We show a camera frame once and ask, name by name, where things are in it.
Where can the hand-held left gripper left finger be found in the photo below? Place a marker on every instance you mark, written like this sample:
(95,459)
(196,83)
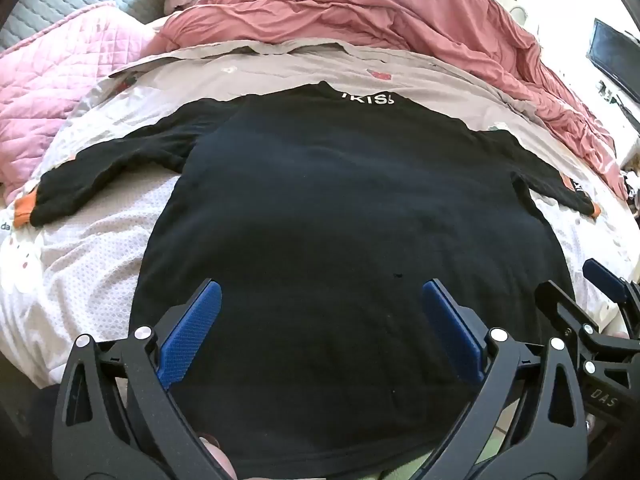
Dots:
(192,332)

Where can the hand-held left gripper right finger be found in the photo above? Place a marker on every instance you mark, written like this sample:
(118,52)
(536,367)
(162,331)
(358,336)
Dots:
(450,330)

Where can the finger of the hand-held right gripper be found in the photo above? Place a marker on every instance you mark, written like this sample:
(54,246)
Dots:
(562,305)
(607,276)

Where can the black long-sleeved shirt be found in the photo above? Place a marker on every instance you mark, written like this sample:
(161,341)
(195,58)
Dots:
(325,210)

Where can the person's left hand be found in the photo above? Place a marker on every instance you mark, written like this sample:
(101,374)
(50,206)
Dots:
(217,457)

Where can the white printed bed sheet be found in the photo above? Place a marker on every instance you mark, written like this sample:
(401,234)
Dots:
(90,260)

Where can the white cabinet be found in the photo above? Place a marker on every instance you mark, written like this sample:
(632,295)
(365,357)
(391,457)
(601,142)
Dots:
(617,110)

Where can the black monitor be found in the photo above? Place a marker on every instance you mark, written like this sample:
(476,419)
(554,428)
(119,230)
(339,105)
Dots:
(612,55)

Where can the pink quilted blanket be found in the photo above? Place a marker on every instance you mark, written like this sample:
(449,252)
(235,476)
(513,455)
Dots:
(60,85)

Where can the dusty red duvet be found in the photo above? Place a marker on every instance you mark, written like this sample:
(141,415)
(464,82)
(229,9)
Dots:
(375,10)

